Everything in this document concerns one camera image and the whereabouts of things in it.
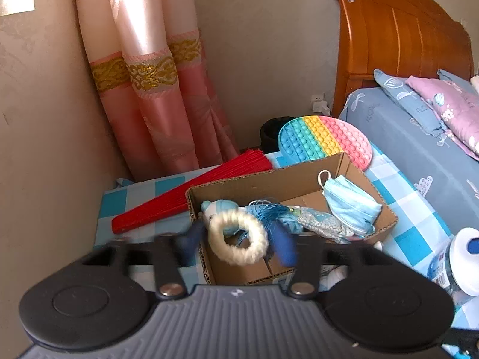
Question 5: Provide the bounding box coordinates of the clear jar with white lid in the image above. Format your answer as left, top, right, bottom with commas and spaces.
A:
427, 227, 479, 296

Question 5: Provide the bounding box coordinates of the pink curtain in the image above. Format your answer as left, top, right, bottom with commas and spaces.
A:
73, 0, 240, 180

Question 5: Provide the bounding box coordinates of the white wall socket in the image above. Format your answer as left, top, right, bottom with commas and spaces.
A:
310, 93, 332, 116

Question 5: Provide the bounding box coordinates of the blue floral bed sheet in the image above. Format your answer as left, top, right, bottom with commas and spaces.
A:
339, 88, 479, 240

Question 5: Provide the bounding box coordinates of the blue tassel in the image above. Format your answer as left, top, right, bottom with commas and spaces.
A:
247, 201, 298, 241

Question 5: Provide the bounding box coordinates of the red folding fan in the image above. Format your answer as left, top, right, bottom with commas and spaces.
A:
111, 149, 273, 235

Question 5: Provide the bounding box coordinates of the wooden bed headboard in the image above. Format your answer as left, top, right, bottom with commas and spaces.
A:
328, 0, 476, 118

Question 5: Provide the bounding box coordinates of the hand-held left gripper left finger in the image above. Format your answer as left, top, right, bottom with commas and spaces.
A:
80, 228, 204, 302

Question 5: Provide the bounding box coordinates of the cream fluffy scrunchie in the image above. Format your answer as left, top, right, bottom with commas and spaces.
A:
207, 209, 269, 266

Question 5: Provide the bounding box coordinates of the rainbow pop bubble toy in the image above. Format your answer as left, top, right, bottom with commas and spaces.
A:
278, 115, 375, 171

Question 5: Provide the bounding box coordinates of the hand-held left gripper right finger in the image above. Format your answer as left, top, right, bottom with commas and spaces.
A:
270, 222, 375, 300

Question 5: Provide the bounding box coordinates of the pink floral pillow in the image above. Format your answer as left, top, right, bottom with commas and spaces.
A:
405, 75, 479, 158

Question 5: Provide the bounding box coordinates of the black waste bin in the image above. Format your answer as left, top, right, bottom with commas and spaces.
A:
260, 117, 296, 154

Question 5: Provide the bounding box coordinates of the patterned fabric pouch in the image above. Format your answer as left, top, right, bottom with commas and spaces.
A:
295, 206, 354, 241

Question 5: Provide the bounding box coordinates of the blue face mask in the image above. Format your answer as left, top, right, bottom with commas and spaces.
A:
318, 170, 383, 237

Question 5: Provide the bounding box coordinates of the cardboard box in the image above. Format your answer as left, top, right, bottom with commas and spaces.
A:
185, 152, 399, 286

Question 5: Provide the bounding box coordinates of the blue floral pillow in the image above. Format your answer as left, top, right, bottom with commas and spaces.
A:
373, 69, 479, 146

